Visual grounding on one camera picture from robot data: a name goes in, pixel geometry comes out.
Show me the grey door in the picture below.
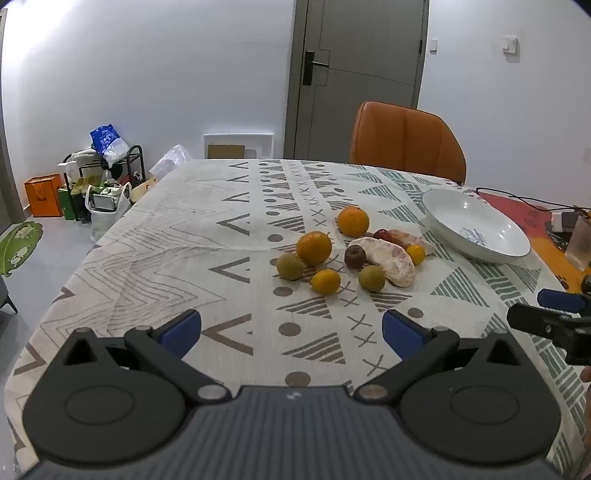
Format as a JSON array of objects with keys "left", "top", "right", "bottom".
[{"left": 283, "top": 0, "right": 430, "bottom": 162}]

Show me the patterned tablecloth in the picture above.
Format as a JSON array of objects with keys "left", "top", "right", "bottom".
[{"left": 4, "top": 159, "right": 591, "bottom": 480}]

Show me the dark brown round fruit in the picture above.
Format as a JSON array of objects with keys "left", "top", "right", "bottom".
[{"left": 344, "top": 245, "right": 368, "bottom": 270}]

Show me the orange chair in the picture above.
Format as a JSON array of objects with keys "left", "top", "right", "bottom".
[{"left": 349, "top": 100, "right": 467, "bottom": 184}]

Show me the white tote bag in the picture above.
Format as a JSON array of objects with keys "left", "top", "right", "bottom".
[{"left": 84, "top": 181, "right": 134, "bottom": 241}]

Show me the black door handle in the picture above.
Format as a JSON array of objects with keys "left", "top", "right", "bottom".
[{"left": 302, "top": 51, "right": 329, "bottom": 87}]

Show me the green floor mat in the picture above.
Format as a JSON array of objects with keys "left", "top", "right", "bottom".
[{"left": 0, "top": 222, "right": 44, "bottom": 278}]

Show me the large peeled pomelo segment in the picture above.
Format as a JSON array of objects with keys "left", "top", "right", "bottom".
[{"left": 347, "top": 237, "right": 416, "bottom": 288}]

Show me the white foam packaging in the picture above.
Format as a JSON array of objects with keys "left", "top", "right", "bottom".
[{"left": 203, "top": 133, "right": 274, "bottom": 160}]

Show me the orange paper bag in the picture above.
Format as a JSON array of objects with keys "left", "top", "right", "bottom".
[{"left": 24, "top": 174, "right": 64, "bottom": 217}]

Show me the green box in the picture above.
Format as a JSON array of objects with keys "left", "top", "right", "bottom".
[{"left": 58, "top": 185, "right": 77, "bottom": 221}]

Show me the blue and white bag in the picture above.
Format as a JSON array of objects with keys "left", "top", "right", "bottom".
[{"left": 90, "top": 124, "right": 130, "bottom": 167}]

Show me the red and orange mat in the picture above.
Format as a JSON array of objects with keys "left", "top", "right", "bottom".
[{"left": 478, "top": 191, "right": 591, "bottom": 296}]

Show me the grey furniture piece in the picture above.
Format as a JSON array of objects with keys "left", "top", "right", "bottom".
[{"left": 0, "top": 277, "right": 19, "bottom": 315}]

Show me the green-brown round fruit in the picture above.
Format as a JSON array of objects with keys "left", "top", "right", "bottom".
[
  {"left": 276, "top": 253, "right": 305, "bottom": 280},
  {"left": 358, "top": 265, "right": 386, "bottom": 292}
]

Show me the white plate with blue print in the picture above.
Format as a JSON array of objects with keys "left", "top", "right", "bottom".
[{"left": 421, "top": 188, "right": 532, "bottom": 265}]

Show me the small pinkish pomelo segment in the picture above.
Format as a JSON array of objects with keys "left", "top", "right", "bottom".
[{"left": 385, "top": 229, "right": 437, "bottom": 256}]

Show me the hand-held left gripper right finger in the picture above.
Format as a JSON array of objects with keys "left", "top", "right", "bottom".
[{"left": 355, "top": 309, "right": 527, "bottom": 402}]

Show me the ribbed glass cup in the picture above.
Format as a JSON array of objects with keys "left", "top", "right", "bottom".
[{"left": 566, "top": 215, "right": 591, "bottom": 271}]

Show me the clear plastic bag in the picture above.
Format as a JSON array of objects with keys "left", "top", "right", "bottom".
[{"left": 150, "top": 144, "right": 194, "bottom": 178}]

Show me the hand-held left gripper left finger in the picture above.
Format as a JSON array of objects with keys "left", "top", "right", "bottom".
[{"left": 60, "top": 309, "right": 232, "bottom": 403}]

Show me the black metal rack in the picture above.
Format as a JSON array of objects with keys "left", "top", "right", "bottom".
[{"left": 62, "top": 144, "right": 146, "bottom": 222}]

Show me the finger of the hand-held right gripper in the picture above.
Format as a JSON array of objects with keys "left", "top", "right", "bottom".
[
  {"left": 537, "top": 274, "right": 591, "bottom": 317},
  {"left": 506, "top": 302, "right": 591, "bottom": 365}
]

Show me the black cable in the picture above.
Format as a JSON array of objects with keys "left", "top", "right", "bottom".
[{"left": 475, "top": 187, "right": 591, "bottom": 217}]

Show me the large orange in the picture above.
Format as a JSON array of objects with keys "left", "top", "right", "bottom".
[
  {"left": 295, "top": 231, "right": 333, "bottom": 267},
  {"left": 337, "top": 206, "right": 370, "bottom": 237}
]

